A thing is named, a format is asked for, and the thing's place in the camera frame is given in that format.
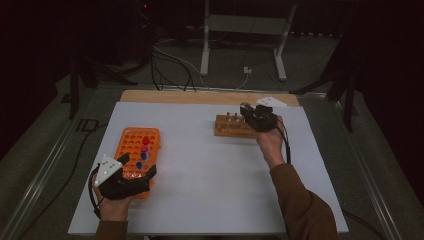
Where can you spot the clear test tube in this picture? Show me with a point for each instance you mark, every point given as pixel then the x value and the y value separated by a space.
pixel 228 116
pixel 235 116

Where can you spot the black stand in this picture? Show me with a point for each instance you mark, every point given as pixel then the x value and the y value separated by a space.
pixel 75 90
pixel 348 100

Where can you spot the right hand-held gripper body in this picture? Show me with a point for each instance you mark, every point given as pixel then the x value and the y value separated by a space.
pixel 263 120

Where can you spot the white plug adapter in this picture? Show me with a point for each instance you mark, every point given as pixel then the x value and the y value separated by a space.
pixel 247 70

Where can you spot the metal floor rail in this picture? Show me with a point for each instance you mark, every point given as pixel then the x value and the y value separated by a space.
pixel 40 173
pixel 370 180

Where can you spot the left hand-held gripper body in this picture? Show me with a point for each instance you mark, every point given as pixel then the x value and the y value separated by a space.
pixel 123 188

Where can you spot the person's right hand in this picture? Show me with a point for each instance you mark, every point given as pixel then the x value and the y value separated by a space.
pixel 271 146

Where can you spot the orange plastic tube rack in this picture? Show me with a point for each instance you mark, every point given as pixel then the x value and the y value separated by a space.
pixel 131 143

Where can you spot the blue cap test tube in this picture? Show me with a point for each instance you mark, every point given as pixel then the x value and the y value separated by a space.
pixel 139 165
pixel 143 156

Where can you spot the person's left hand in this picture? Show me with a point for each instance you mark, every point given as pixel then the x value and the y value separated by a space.
pixel 115 210

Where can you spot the white metal stand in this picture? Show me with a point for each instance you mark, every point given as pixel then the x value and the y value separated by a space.
pixel 246 25

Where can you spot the white table mat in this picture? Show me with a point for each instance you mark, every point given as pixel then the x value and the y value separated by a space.
pixel 206 173

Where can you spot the wooden test tube rack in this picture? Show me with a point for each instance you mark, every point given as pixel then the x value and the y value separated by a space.
pixel 233 130

